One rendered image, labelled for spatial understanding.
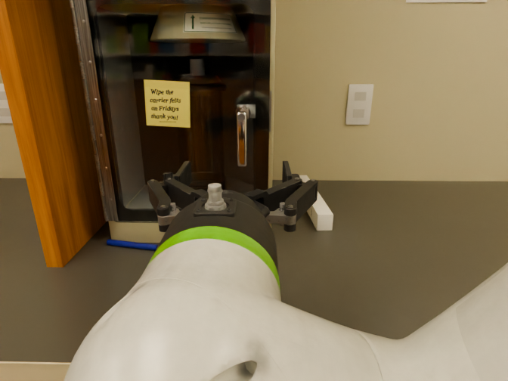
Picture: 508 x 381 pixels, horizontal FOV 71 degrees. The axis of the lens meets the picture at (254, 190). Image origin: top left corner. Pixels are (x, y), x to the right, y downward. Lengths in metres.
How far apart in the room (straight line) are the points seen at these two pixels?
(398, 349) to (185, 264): 0.11
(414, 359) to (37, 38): 0.65
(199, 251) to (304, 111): 0.90
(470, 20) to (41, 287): 1.16
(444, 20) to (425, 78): 0.15
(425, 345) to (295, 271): 0.47
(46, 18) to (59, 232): 0.35
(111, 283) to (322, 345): 0.52
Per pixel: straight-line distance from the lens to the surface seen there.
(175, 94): 0.63
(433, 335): 0.18
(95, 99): 0.68
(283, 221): 0.35
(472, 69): 1.21
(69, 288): 0.66
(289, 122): 1.07
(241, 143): 0.58
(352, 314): 0.56
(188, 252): 0.20
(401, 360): 0.19
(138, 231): 0.74
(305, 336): 0.16
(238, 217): 0.25
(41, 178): 0.67
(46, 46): 0.71
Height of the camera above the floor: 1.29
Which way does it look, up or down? 21 degrees down
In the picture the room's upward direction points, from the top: straight up
